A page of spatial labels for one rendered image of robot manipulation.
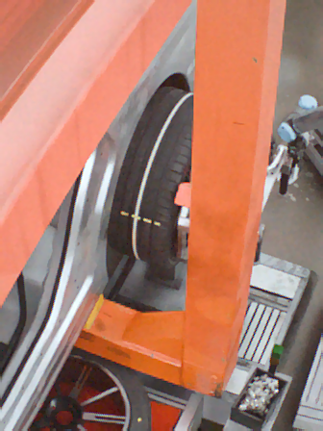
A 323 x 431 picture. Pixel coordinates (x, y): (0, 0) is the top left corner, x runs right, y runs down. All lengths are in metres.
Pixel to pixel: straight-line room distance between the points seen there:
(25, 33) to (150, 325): 2.48
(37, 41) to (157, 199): 2.39
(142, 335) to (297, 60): 2.51
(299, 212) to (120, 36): 3.36
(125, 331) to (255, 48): 1.58
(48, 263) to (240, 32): 1.32
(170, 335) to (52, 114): 2.07
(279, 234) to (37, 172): 3.39
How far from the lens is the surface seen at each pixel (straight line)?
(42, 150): 0.96
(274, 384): 3.23
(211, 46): 1.90
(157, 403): 3.50
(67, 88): 1.02
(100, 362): 3.33
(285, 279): 4.06
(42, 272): 2.95
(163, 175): 3.04
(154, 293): 3.81
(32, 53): 0.68
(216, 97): 2.00
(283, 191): 3.44
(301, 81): 5.03
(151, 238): 3.14
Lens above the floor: 3.45
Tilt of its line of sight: 53 degrees down
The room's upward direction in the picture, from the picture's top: straight up
